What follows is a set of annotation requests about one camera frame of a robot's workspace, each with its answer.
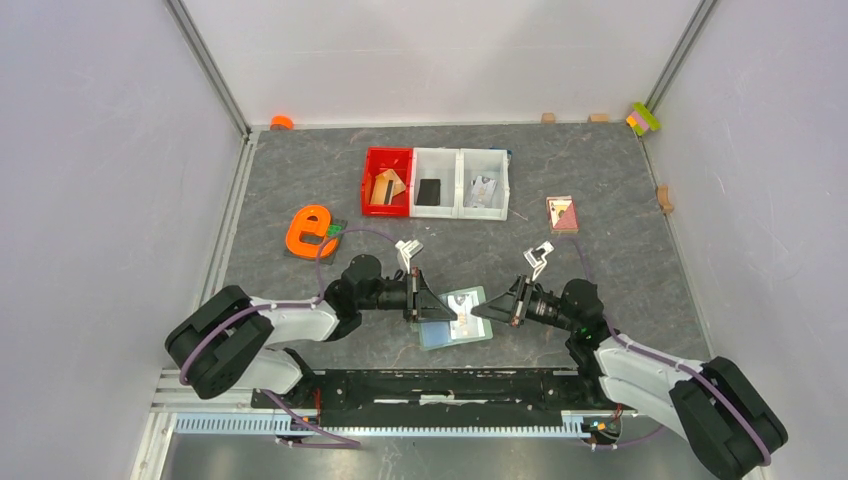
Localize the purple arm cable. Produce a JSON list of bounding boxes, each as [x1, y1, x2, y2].
[[569, 237, 774, 468], [177, 227, 402, 452]]

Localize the wooden arch block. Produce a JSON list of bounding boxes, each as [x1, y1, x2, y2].
[[656, 185, 675, 215]]

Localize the orange tape roll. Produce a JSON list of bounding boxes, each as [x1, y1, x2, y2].
[[269, 115, 294, 130]]

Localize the red playing card box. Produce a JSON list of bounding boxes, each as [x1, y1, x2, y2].
[[546, 195, 579, 234]]

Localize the wooden block left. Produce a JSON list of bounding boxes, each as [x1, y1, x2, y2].
[[540, 112, 557, 124]]

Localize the silver credit card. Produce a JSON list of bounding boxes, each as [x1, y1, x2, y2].
[[447, 290, 486, 341], [464, 175, 498, 208]]

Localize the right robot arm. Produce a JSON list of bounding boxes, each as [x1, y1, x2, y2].
[[472, 277, 789, 479]]

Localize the green toy brick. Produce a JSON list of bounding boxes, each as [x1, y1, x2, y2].
[[325, 224, 344, 237]]

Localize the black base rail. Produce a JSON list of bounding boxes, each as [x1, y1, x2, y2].
[[282, 367, 629, 411]]

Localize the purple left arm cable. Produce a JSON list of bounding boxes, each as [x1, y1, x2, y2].
[[177, 227, 402, 452]]

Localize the white bin left compartment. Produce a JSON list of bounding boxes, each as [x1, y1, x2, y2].
[[409, 147, 460, 219]]

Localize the black card in bin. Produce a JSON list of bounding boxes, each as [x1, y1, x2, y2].
[[415, 178, 442, 207]]

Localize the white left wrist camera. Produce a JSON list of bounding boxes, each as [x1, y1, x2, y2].
[[395, 240, 423, 273]]

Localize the white bin compartment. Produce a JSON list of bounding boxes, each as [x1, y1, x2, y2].
[[409, 147, 460, 219], [458, 149, 511, 221]]

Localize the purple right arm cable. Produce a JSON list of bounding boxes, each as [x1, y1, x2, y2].
[[569, 237, 774, 468]]

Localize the orange curved toy track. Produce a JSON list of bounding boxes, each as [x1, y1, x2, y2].
[[285, 204, 339, 260]]

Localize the multicolour toy brick stack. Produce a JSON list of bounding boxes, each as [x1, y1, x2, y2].
[[625, 102, 662, 137]]

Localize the red plastic bin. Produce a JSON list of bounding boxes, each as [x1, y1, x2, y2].
[[360, 147, 413, 217]]

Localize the gold credit card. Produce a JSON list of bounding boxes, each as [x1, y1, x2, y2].
[[370, 169, 398, 205], [393, 169, 406, 198]]

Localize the white bin right compartment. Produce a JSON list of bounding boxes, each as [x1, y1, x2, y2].
[[458, 149, 511, 221]]

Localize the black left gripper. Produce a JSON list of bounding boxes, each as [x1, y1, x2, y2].
[[357, 266, 456, 322]]

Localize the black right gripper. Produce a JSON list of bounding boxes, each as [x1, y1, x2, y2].
[[472, 274, 578, 333]]

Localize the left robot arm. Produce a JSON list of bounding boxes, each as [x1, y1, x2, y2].
[[164, 254, 457, 408]]

